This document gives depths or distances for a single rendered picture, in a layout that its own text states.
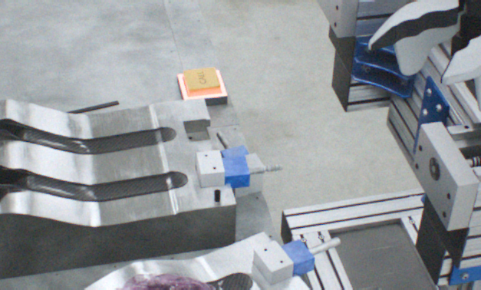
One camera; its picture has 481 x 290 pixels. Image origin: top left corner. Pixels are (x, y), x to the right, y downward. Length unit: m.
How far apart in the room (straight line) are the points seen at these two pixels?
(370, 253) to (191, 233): 0.92
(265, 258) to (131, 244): 0.21
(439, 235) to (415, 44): 0.74
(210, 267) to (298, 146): 1.54
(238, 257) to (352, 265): 0.90
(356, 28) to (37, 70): 0.61
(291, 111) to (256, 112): 0.11
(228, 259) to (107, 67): 0.59
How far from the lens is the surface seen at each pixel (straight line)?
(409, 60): 0.74
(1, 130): 1.41
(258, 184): 1.48
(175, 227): 1.36
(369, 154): 2.81
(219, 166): 1.36
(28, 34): 1.88
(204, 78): 1.67
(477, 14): 0.75
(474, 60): 0.67
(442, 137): 1.34
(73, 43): 1.84
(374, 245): 2.25
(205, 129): 1.51
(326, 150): 2.80
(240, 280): 1.30
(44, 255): 1.37
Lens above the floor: 1.83
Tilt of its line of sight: 41 degrees down
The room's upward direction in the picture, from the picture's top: 2 degrees clockwise
